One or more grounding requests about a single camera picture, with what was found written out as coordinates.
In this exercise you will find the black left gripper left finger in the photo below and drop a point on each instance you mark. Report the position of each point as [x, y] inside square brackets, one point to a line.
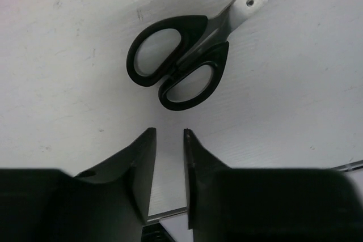
[107, 202]

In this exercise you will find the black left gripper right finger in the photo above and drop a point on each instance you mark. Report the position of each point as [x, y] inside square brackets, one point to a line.
[267, 204]

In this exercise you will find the black handled scissors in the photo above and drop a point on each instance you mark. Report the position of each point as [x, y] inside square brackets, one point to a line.
[203, 42]

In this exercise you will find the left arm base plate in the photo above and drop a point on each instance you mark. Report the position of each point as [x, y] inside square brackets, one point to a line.
[156, 233]

